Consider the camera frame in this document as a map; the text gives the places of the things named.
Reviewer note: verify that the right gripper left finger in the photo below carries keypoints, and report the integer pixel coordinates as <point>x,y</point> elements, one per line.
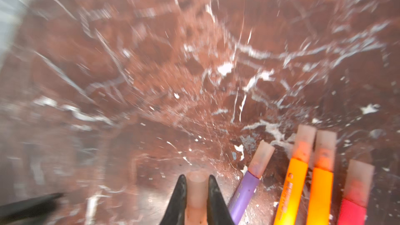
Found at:
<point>175,211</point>

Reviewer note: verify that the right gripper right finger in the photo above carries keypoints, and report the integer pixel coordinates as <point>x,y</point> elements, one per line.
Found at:
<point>217,211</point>

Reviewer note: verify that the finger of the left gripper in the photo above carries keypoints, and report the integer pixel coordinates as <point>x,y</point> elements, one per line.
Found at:
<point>34,211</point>

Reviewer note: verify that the purple marker pen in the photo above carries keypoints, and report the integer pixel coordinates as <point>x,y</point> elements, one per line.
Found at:
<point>242,197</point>

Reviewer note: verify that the pink pen cap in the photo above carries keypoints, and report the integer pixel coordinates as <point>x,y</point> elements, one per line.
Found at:
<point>325,149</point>
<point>358,182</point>
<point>303,144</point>
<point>197,195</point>
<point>261,159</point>

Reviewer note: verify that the orange pen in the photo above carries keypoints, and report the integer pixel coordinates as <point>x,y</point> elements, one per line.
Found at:
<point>292,192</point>
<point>320,197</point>

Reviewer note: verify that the red pen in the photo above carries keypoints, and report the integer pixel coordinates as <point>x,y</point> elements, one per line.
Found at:
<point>351,213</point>

